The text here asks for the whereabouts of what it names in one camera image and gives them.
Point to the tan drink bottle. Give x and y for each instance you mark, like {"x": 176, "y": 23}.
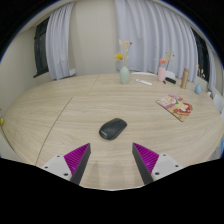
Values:
{"x": 184, "y": 79}

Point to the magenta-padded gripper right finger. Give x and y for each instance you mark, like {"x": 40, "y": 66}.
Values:
{"x": 146, "y": 160}

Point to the green vase with yellow flowers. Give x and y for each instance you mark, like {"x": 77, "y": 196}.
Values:
{"x": 124, "y": 76}

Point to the blue vase with dried flowers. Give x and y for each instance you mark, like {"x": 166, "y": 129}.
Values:
{"x": 198, "y": 89}

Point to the white remote control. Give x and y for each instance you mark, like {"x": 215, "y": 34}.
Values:
{"x": 144, "y": 82}

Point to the pink vase with orange flowers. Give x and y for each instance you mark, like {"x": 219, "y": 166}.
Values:
{"x": 161, "y": 74}

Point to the cartoon print mouse pad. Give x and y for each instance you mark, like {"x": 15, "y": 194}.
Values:
{"x": 175, "y": 106}

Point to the dark window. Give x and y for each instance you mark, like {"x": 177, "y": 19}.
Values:
{"x": 41, "y": 50}
{"x": 201, "y": 56}

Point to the narrow white curtain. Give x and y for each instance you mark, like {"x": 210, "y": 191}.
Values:
{"x": 211, "y": 70}
{"x": 59, "y": 43}

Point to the wide white curtain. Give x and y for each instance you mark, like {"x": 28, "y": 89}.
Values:
{"x": 156, "y": 30}

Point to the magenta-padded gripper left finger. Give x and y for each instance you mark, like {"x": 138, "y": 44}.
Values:
{"x": 78, "y": 160}

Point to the black computer mouse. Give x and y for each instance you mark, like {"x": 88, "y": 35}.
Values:
{"x": 112, "y": 128}

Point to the small black case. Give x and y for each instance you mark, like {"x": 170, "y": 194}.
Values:
{"x": 170, "y": 80}

